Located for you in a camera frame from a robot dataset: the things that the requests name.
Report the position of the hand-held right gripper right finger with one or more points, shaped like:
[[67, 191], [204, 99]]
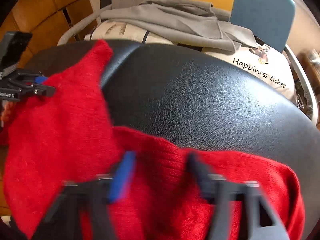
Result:
[[197, 175]]

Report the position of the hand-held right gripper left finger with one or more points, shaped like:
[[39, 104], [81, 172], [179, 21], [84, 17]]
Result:
[[123, 177]]

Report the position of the grey garment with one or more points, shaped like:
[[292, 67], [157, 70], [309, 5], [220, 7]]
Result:
[[175, 20]]

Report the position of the grey yellow blue armchair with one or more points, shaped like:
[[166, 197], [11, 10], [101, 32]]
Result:
[[260, 10]]

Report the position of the person's left hand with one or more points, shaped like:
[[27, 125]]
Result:
[[6, 111]]

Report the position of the red knit sweater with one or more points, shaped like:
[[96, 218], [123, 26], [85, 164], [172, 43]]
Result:
[[62, 142]]

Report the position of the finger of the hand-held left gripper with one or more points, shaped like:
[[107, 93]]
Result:
[[47, 91], [41, 80]]

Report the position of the wooden wardrobe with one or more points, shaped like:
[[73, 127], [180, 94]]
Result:
[[37, 10]]

